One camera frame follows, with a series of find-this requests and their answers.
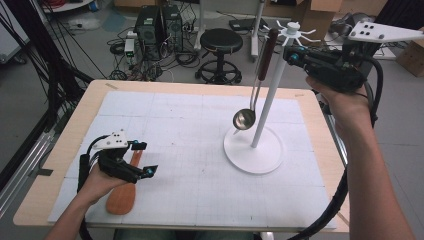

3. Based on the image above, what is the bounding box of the wide black computer tower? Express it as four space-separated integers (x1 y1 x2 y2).
134 5 164 61

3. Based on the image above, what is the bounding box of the hand-held gripper black cable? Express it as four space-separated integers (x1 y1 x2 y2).
289 56 384 240
77 134 111 240

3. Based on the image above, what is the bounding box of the white round table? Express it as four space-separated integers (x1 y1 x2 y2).
41 0 94 14

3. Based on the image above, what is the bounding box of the tangle of black floor cables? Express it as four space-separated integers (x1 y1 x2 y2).
108 33 201 82

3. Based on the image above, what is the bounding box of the narrow black computer tower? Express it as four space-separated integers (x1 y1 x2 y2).
161 4 184 53

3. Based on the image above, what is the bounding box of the thin white stand post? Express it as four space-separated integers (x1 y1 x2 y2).
194 0 206 51

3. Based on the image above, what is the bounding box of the aluminium floor rail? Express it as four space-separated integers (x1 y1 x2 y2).
0 129 56 214
321 99 349 168

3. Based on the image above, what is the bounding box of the steel ladle dark wooden handle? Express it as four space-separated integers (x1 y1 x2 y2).
232 28 279 131

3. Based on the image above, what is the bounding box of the black metal frame with cables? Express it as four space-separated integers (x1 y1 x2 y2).
0 0 94 134

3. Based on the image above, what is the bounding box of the person's left hand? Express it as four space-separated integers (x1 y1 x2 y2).
77 163 129 208

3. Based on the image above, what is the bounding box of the person's right hand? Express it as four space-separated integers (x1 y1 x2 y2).
305 77 374 134

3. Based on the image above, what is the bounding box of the white utensil rack stand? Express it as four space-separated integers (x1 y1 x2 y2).
223 21 318 175

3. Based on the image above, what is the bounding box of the thick white stand post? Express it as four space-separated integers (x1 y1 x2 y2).
250 0 264 63

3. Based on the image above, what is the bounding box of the black round stool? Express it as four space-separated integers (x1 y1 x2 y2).
194 28 244 85

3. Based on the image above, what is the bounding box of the white foam mat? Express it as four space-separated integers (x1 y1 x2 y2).
47 90 338 231

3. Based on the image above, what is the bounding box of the closed cardboard box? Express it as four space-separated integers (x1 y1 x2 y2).
395 37 424 78

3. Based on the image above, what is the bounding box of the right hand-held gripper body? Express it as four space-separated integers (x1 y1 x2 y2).
299 21 424 94

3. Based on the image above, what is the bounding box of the flat black device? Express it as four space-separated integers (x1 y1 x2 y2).
228 17 269 32

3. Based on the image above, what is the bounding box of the open cardboard box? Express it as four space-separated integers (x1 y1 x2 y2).
293 0 344 43

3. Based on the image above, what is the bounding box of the right hand-held gripper black cable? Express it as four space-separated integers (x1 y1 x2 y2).
289 56 384 240

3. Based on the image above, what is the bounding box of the wooden spatula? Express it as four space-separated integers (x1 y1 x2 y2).
105 149 144 216

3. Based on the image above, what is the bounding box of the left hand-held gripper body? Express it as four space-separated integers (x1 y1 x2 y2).
94 129 145 184

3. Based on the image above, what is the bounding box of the grey bag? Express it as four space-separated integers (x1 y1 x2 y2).
329 12 371 38

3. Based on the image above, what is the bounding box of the small white power box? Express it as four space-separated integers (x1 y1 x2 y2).
124 38 136 58

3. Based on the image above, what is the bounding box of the left hand-held gripper black cable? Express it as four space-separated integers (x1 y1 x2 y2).
77 134 111 240

